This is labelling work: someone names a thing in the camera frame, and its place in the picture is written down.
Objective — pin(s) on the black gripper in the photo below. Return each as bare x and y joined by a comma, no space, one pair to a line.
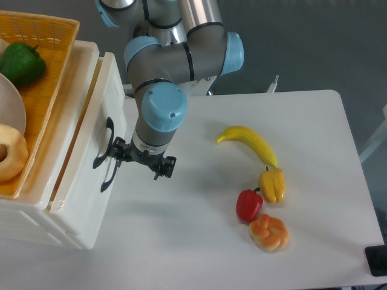
144,154

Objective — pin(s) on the white top drawer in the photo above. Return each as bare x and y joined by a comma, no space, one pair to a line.
79,204

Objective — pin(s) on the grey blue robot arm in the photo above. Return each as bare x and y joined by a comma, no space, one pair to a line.
156,69

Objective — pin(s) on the white drawer cabinet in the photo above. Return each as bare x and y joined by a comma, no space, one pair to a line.
28,217

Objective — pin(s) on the yellow banana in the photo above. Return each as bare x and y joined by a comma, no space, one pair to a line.
249,137

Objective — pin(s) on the red bell pepper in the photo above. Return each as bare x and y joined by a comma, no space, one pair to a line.
248,204

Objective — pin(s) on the tan donut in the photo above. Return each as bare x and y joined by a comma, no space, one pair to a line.
17,152

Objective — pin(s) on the yellow bell pepper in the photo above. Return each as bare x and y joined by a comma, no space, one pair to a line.
272,185

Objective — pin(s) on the beige plate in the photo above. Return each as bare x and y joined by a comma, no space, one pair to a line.
13,112

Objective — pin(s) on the orange knotted bread roll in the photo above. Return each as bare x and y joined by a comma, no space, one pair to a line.
269,233

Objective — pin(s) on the yellow woven basket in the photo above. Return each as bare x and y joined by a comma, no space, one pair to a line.
55,37

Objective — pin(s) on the green bell pepper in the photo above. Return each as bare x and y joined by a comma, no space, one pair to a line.
22,64

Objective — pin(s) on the white object at right edge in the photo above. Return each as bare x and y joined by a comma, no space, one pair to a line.
375,140

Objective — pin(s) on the black device at edge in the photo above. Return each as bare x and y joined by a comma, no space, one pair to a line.
376,258

